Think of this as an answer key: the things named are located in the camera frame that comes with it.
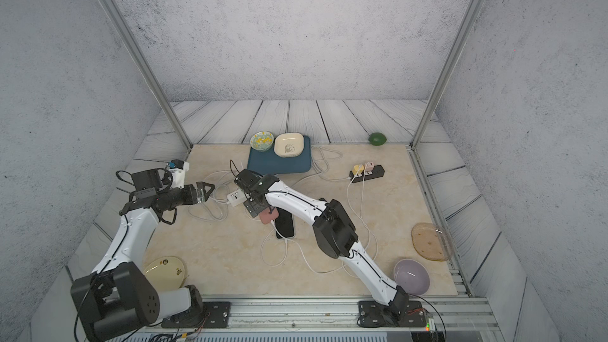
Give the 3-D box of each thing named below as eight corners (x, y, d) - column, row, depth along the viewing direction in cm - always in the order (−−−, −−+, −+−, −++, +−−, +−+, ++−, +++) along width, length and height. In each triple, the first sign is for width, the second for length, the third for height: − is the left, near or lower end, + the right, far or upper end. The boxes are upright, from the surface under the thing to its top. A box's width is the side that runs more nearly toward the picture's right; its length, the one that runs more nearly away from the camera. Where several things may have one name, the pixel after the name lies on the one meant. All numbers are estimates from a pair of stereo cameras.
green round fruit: (369, 146, 123) (371, 140, 120) (368, 137, 127) (369, 132, 124) (385, 146, 123) (387, 140, 120) (383, 137, 127) (384, 132, 124)
